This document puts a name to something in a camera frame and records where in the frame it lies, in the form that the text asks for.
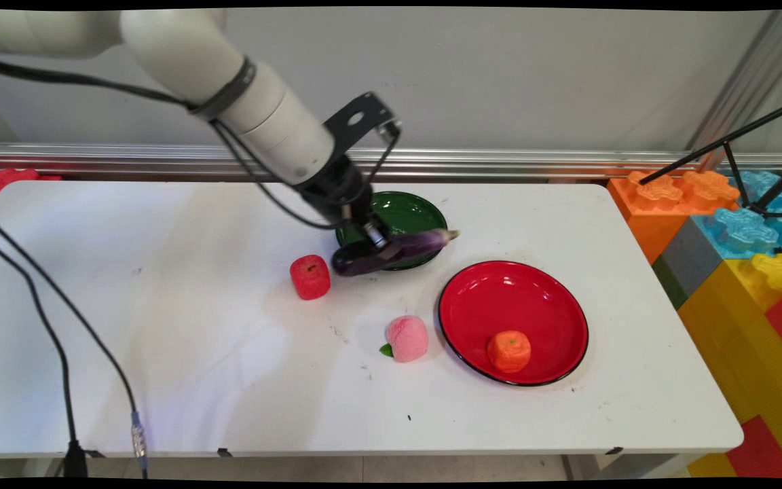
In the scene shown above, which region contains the purple toy eggplant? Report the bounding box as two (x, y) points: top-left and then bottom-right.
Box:
(331, 228), (461, 277)

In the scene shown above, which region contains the big orange building block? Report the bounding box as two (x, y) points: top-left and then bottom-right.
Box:
(607, 170), (741, 266)

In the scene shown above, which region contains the slanted aluminium post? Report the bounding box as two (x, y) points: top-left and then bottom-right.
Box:
(686, 10), (782, 170)

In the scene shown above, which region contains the red plate with black rim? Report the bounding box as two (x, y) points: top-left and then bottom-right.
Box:
(438, 261), (590, 387)

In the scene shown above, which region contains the horizontal aluminium rail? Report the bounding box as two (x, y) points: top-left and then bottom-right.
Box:
(0, 142), (782, 183)

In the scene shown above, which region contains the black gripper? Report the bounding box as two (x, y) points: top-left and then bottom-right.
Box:
(295, 155), (408, 267)

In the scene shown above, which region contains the black wrist camera mount bracket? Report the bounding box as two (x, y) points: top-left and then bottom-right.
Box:
(323, 92), (403, 151)

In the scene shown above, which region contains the red toy apple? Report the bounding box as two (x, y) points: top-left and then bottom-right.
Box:
(289, 255), (332, 301)

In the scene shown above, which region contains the big yellow building block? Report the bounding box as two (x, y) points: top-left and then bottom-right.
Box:
(677, 253), (782, 479)

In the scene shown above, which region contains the black cable with thick plug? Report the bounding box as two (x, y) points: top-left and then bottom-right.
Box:
(0, 230), (89, 479)

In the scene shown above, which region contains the big blue building block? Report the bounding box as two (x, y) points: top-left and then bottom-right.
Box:
(692, 170), (782, 261)

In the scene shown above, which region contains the dark green plate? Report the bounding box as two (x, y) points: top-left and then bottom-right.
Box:
(335, 191), (449, 272)

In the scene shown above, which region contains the black cable with silver connector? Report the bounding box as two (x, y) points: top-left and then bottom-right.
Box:
(0, 201), (149, 479)

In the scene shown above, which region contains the orange toy tangerine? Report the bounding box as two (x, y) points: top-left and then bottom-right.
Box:
(487, 330), (533, 374)

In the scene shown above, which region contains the black tripod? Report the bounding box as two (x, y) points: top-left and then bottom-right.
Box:
(639, 95), (782, 220)

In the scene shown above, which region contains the pink toy peach with leaf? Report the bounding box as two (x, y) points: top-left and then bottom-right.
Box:
(379, 314), (430, 363)

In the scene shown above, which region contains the black cable along robot arm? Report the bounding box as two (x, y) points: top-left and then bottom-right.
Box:
(0, 54), (402, 230)

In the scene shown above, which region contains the big grey building block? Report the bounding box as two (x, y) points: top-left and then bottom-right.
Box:
(652, 217), (725, 310)

